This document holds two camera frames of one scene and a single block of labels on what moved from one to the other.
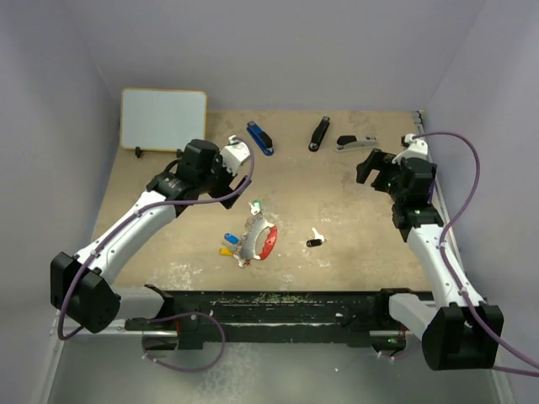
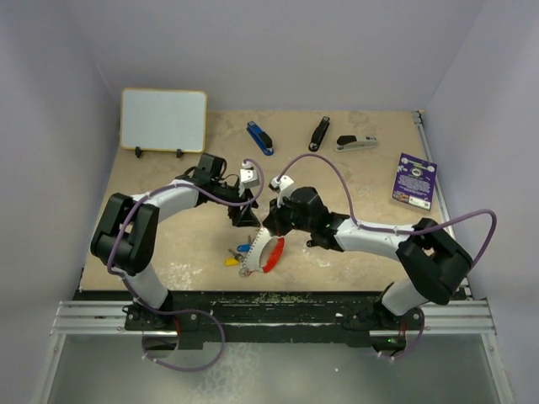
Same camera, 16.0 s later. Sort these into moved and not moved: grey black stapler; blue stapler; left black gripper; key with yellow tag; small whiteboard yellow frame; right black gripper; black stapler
Moved: left black gripper; right black gripper; key with yellow tag
Not moved: black stapler; small whiteboard yellow frame; grey black stapler; blue stapler
